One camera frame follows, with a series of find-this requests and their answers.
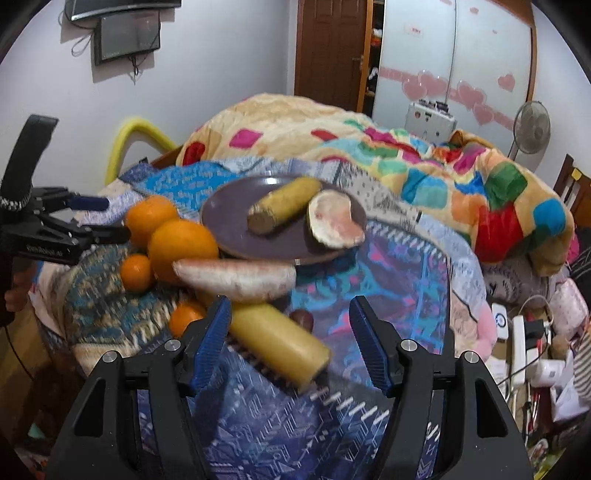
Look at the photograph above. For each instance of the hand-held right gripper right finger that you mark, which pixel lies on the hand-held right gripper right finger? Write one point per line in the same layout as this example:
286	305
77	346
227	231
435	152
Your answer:
369	344

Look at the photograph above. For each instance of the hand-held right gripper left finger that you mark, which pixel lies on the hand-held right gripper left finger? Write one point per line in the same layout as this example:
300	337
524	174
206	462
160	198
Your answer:
212	344

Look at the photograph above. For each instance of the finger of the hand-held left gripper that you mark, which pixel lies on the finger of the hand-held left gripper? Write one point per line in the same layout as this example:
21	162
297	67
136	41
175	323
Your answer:
90	203
111	234

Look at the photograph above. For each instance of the small tangerine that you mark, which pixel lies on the small tangerine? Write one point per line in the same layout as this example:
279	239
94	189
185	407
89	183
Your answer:
136	272
182	318

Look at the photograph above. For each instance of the large orange with stem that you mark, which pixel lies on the large orange with stem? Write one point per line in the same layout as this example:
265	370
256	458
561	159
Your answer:
150	216

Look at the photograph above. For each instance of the dark purple fruit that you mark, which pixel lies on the dark purple fruit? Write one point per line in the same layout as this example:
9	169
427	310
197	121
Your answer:
302	319

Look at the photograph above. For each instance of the purple plate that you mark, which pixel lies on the purple plate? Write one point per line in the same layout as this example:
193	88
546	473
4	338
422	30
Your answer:
231	221

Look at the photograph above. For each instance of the yellow padded tube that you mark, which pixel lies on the yellow padded tube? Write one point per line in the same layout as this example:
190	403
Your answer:
115	147

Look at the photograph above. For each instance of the blue patchwork blanket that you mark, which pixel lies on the blue patchwork blanket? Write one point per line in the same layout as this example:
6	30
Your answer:
392	277

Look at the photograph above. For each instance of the white power strip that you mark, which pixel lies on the white power strip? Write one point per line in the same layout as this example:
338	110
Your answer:
519	346

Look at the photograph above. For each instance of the grey printed pillow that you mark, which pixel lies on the grey printed pillow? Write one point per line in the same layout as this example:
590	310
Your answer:
517	281

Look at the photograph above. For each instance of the colourful checked quilt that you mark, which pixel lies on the colourful checked quilt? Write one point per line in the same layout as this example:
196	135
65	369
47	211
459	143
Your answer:
415	184

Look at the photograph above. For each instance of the pink quilted bag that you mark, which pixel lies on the pink quilted bag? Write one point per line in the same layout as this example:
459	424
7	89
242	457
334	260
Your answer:
568	309

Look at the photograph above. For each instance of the striped cloth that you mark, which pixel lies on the striped cloth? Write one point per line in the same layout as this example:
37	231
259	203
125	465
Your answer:
582	369

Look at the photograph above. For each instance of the white box appliance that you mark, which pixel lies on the white box appliance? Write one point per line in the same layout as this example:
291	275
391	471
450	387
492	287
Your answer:
429	122

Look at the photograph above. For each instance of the wooden bed headboard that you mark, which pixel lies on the wooden bed headboard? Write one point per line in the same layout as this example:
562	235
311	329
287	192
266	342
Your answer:
565	180

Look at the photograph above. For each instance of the standing electric fan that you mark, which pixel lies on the standing electric fan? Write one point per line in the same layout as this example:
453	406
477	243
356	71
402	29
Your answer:
531	124

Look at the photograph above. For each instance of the brown wooden door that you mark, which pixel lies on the brown wooden door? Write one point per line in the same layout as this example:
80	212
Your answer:
328	46

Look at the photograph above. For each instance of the open wardrobe shelves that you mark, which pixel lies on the open wardrobe shelves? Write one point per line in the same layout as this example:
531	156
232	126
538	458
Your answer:
375	46

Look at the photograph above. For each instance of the white sliding wardrobe door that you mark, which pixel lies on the white sliding wardrobe door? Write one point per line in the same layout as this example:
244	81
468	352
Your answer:
415	37
494	41

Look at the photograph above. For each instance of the small black wall monitor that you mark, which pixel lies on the small black wall monitor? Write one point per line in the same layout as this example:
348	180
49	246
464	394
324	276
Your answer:
129	37

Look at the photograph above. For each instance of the black wall television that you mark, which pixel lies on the black wall television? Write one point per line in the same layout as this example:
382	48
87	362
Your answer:
115	7

